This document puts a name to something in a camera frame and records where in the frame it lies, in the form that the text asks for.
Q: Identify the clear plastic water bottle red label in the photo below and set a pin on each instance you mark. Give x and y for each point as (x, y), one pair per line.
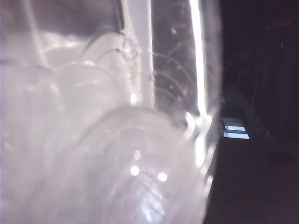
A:
(93, 116)

